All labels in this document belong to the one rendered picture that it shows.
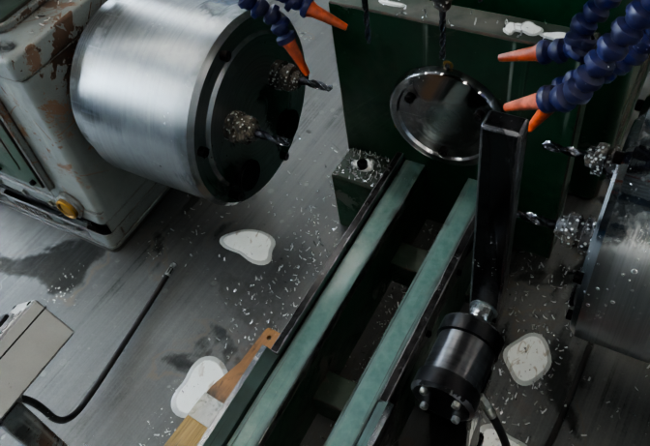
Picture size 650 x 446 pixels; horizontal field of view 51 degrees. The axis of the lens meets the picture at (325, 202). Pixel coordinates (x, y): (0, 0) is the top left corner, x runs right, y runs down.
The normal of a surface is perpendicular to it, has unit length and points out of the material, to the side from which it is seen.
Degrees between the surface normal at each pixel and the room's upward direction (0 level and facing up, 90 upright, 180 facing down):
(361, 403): 0
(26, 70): 90
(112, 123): 69
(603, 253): 58
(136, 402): 0
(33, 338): 51
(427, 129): 90
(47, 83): 90
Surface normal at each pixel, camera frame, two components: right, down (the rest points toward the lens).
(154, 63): -0.36, -0.18
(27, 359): 0.59, -0.18
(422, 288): -0.12, -0.65
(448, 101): -0.48, 0.70
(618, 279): -0.49, 0.37
